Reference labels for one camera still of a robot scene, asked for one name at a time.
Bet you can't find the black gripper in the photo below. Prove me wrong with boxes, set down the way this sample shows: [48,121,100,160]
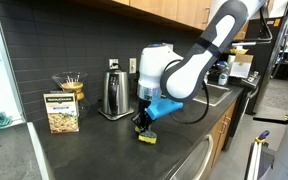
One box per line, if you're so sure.
[132,99,155,133]

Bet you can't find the green and yellow sponge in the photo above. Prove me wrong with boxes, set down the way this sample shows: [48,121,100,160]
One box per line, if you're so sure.
[133,124,158,145]

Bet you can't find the kettle power base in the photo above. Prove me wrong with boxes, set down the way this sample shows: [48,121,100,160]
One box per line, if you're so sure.
[97,106,136,121]

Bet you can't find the stainless steel electric kettle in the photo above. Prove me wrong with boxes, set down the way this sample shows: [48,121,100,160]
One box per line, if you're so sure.
[101,69,132,116]

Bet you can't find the stainless steel dishwasher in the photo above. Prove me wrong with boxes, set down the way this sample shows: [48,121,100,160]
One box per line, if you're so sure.
[168,133,215,180]

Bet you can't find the white power outlet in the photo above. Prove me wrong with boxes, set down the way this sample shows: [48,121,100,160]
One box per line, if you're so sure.
[108,58,120,70]

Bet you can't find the wooden lower cabinet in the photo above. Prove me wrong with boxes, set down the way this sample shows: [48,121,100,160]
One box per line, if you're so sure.
[210,99,238,168]

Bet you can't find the glass coffee carafe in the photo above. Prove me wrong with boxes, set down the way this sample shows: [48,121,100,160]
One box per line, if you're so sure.
[51,71,91,118]

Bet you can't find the stainless steel sink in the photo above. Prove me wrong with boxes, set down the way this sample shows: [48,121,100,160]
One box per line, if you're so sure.
[193,83,233,107]

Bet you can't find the rice mix box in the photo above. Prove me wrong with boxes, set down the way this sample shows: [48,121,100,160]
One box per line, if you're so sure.
[43,91,80,134]

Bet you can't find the clear water bottle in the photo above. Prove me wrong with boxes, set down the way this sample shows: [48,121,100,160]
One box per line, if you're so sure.
[217,61,230,86]

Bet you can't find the cardboard box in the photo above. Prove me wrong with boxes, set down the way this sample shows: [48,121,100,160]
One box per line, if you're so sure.
[228,53,254,79]

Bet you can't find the wooden upper cabinets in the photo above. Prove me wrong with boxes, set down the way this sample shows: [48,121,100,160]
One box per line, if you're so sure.
[112,0,272,44]

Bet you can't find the yellow container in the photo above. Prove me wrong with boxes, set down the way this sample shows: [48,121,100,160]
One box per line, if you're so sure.
[229,47,250,56]

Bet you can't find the black tripod rod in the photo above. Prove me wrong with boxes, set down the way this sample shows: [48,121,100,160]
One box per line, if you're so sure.
[251,116,288,129]

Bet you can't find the black refrigerator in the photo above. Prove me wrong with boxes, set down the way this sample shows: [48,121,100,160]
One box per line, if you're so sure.
[243,16,288,114]

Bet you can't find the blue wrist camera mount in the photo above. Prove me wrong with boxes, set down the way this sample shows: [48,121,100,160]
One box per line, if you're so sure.
[146,97,184,121]

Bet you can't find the white light switch plate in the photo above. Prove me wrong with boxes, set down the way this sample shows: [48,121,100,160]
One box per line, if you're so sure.
[129,57,138,74]

